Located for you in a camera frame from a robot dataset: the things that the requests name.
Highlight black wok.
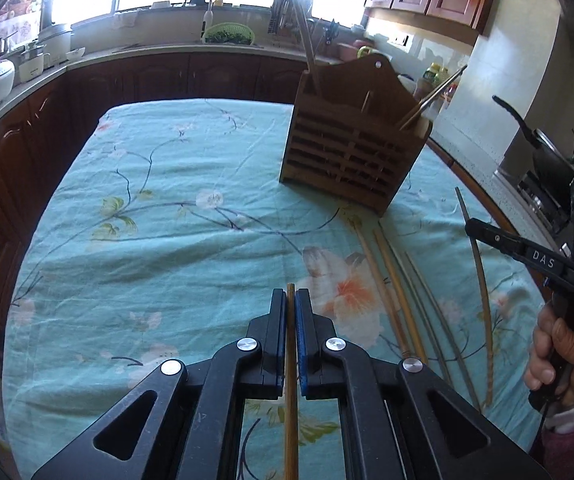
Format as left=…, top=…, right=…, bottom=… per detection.
left=492, top=95, right=574, bottom=201

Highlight wooden chopsticks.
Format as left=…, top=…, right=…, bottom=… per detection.
left=378, top=220, right=455, bottom=378

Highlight metal chopstick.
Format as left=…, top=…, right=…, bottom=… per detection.
left=406, top=252, right=482, bottom=413
left=407, top=74, right=465, bottom=123
left=398, top=65, right=468, bottom=131

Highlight teal floral tablecloth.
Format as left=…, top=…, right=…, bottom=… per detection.
left=2, top=99, right=550, bottom=480

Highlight small white cooker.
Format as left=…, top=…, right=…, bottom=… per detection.
left=14, top=42, right=50, bottom=83

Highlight gas stove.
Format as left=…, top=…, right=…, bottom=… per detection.
left=517, top=170, right=574, bottom=233

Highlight dish rack with cutlery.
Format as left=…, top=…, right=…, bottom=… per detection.
left=269, top=0, right=318, bottom=36

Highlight kitchen faucet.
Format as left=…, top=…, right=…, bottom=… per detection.
left=183, top=0, right=215, bottom=41

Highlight plain wooden chopstick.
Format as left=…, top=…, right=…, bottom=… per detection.
left=372, top=230, right=428, bottom=361
left=354, top=217, right=415, bottom=361
left=285, top=283, right=298, bottom=480

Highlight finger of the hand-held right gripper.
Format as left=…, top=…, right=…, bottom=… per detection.
left=466, top=217, right=574, bottom=286

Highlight green colander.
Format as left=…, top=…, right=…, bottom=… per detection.
left=203, top=21, right=258, bottom=45

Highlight carved wooden chopstick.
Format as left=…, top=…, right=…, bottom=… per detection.
left=289, top=0, right=322, bottom=98
left=454, top=186, right=494, bottom=407

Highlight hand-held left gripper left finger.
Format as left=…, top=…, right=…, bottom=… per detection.
left=31, top=287, right=288, bottom=480

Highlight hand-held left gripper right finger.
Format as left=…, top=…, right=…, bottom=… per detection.
left=296, top=287, right=554, bottom=480

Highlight cooking oil bottle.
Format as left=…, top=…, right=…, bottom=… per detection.
left=419, top=62, right=450, bottom=101

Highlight large white rice cooker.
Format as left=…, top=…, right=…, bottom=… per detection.
left=37, top=22, right=74, bottom=68

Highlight wooden utensil holder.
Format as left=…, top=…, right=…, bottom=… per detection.
left=279, top=54, right=434, bottom=217

